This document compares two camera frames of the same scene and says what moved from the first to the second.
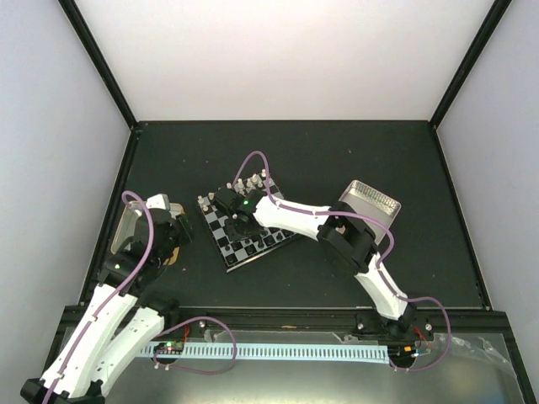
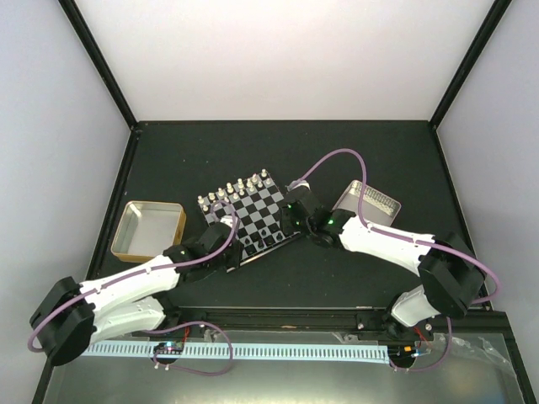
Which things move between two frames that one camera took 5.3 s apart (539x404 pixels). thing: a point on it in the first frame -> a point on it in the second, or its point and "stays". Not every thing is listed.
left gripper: x=186 y=229 -> x=234 y=260
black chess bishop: x=250 y=249 stays
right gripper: x=235 y=236 -> x=285 y=223
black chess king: x=269 y=240 stays
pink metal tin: x=367 y=200 stays
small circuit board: x=169 y=348 stays
